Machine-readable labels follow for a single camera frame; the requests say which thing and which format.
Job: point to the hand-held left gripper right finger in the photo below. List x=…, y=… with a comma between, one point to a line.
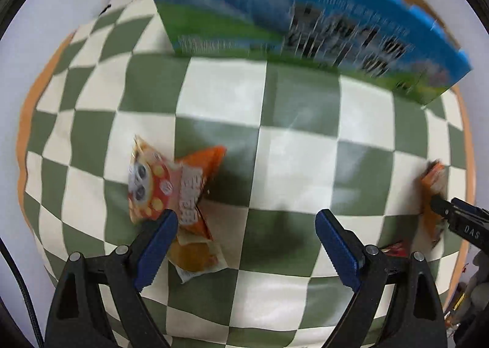
x=338, y=248

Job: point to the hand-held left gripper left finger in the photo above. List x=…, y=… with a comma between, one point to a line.
x=156, y=248

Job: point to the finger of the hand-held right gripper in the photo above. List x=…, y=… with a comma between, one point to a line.
x=464, y=223

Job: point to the brown panda snack packet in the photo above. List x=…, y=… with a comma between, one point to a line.
x=431, y=183

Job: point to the orange panda snack packet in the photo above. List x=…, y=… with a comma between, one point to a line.
x=152, y=183

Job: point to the blue printed cardboard box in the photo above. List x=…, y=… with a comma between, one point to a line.
x=229, y=19

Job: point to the small red snack packet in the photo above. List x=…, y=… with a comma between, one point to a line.
x=395, y=248

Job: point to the pile of floor clutter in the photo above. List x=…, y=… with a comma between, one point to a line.
x=475, y=287

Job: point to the green white checkered blanket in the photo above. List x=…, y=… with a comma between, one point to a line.
x=298, y=149

